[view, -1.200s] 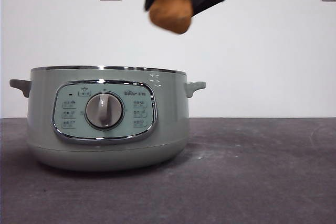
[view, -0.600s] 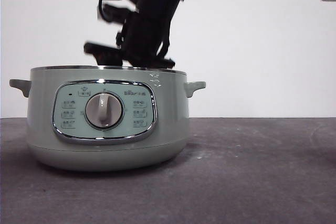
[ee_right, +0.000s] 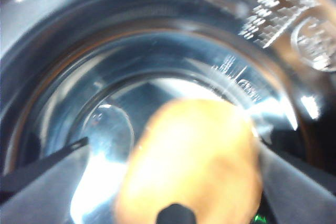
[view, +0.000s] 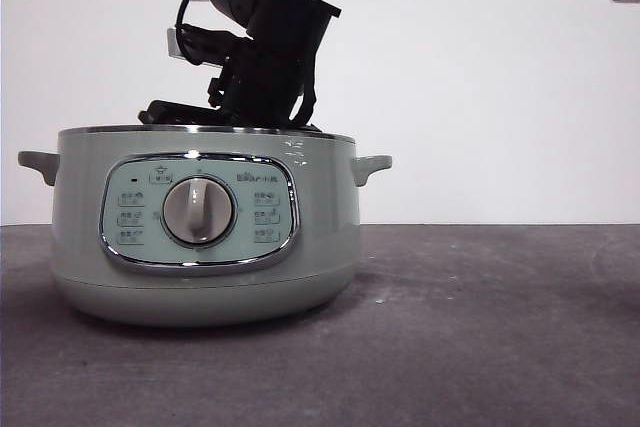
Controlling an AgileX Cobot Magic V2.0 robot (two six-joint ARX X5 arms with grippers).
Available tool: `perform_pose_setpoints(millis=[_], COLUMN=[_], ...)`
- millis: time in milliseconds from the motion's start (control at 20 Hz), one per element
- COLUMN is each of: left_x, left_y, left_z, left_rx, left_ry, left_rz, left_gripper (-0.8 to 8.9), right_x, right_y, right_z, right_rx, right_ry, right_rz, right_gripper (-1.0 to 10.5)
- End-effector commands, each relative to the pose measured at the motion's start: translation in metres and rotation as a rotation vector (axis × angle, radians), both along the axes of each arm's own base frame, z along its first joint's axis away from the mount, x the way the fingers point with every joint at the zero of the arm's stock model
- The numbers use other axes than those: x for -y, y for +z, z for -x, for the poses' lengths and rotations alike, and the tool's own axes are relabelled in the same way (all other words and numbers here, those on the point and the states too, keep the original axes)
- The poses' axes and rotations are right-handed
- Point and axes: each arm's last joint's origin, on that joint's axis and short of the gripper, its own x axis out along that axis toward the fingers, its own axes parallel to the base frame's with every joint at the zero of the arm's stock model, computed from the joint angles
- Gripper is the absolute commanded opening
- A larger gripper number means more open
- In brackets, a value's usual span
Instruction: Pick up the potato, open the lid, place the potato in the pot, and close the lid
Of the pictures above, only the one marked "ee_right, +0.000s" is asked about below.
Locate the brown potato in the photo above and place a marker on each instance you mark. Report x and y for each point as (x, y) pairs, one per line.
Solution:
(191, 155)

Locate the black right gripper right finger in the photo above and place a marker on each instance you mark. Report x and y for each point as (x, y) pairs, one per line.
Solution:
(302, 192)

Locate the pale green electric cooking pot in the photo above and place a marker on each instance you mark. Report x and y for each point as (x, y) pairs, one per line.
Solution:
(157, 51)

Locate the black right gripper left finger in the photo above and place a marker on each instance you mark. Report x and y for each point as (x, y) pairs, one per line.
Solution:
(39, 192)

